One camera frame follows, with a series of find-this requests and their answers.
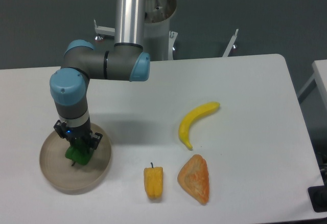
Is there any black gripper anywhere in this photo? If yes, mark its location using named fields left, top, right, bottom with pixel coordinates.
left=54, top=119, right=103, bottom=154

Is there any green toy bell pepper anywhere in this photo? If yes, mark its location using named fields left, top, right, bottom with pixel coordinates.
left=65, top=141, right=94, bottom=166

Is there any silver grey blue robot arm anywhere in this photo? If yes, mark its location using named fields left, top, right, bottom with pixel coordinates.
left=50, top=0, right=150, bottom=150

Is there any beige round plate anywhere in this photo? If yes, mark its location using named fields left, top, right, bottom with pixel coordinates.
left=39, top=123, right=112, bottom=194

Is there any yellow toy bell pepper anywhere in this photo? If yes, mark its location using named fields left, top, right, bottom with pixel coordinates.
left=144, top=162, right=164, bottom=199

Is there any yellow toy banana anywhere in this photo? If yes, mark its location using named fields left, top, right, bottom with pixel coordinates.
left=178, top=101, right=220, bottom=150

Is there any orange toy pastry triangle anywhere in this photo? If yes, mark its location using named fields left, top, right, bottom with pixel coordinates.
left=177, top=154, right=210, bottom=205

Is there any white side table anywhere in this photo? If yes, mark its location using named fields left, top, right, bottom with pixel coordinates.
left=296, top=59, right=327, bottom=108

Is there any black device at table edge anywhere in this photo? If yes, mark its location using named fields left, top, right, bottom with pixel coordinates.
left=308, top=186, right=326, bottom=213

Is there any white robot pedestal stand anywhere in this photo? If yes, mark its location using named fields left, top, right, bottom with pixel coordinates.
left=92, top=0, right=240, bottom=61

